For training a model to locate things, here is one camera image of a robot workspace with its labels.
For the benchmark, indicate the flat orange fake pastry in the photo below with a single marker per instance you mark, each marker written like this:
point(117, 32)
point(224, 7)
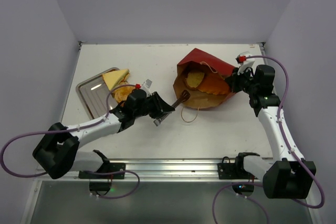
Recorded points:
point(214, 85)

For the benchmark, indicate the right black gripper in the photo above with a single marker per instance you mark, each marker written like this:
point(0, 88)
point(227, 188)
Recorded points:
point(237, 81)

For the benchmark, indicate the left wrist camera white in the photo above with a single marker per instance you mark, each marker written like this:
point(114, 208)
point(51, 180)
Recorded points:
point(144, 88)

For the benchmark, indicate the aluminium mounting rail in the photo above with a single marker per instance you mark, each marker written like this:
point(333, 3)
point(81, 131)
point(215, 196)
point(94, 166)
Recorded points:
point(168, 170)

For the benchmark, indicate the fake bread slice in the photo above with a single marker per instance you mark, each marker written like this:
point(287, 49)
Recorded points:
point(194, 78)

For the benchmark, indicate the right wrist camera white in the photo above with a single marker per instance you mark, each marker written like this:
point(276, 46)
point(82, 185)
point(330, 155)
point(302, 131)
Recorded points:
point(244, 62)

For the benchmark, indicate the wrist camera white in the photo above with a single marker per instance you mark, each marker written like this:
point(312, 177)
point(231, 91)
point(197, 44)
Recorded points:
point(144, 88)
point(244, 62)

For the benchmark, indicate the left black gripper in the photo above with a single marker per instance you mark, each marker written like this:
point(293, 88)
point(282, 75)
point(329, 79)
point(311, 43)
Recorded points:
point(155, 105)

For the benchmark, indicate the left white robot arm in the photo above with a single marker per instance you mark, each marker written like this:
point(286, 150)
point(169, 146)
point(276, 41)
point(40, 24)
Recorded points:
point(58, 152)

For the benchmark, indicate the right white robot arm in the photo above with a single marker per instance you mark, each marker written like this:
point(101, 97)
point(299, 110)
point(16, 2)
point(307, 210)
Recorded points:
point(289, 176)

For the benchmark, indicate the stainless steel tray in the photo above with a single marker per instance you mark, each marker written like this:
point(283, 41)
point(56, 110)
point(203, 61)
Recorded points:
point(93, 93)

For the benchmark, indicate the sugared round fake bun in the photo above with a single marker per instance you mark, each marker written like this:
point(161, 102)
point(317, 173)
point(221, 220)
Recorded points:
point(122, 92)

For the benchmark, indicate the red brown paper bag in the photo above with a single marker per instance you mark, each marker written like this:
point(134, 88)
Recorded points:
point(211, 66)

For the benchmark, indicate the metal tongs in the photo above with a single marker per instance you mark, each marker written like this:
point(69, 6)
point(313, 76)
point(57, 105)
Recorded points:
point(185, 95)

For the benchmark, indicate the fake triangle sandwich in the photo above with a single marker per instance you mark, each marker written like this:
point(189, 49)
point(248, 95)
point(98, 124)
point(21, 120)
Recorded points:
point(114, 78)

